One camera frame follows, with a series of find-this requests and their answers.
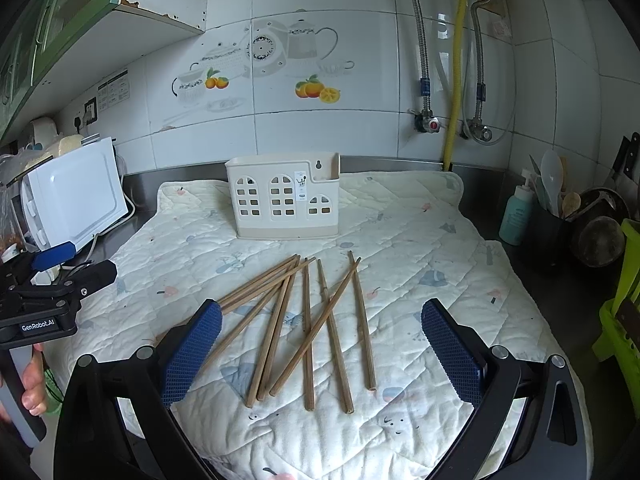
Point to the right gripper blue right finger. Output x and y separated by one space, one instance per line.
487 378

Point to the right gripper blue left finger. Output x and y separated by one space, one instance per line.
156 377

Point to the person's left hand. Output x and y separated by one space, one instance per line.
34 397

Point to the white microwave oven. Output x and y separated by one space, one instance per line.
70 198

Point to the teal soap bottle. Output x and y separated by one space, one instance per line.
518 209

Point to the cream quilted mat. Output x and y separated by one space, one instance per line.
405 234

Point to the green plastic basket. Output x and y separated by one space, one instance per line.
619 317

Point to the black utensil pot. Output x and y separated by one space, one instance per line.
588 246

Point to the beige plastic utensil holder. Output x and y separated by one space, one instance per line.
285 196

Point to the white rice spoon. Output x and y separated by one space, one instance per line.
551 171

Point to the black wall socket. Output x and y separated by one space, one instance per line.
90 111

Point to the green wall cabinet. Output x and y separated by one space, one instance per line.
58 48

